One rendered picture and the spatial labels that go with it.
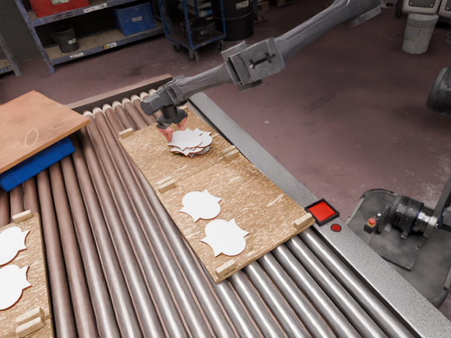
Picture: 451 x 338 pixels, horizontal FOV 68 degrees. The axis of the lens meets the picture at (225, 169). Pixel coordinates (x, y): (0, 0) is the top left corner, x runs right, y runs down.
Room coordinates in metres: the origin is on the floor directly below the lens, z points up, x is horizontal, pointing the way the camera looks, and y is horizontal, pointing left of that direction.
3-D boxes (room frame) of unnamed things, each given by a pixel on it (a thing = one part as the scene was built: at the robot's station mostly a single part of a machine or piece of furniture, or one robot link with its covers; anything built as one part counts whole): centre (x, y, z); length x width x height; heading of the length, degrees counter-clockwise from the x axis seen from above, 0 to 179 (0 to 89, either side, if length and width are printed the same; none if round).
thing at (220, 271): (0.50, 0.03, 0.95); 0.06 x 0.02 x 0.03; 117
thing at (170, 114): (1.09, 0.18, 1.10); 0.10 x 0.07 x 0.07; 142
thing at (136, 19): (5.27, 1.03, 0.32); 0.50 x 0.41 x 0.37; 112
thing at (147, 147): (1.10, 0.19, 0.93); 0.41 x 0.35 x 0.02; 28
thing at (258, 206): (0.73, 0.00, 0.93); 0.41 x 0.35 x 0.02; 27
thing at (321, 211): (0.66, -0.28, 0.92); 0.06 x 0.06 x 0.01; 23
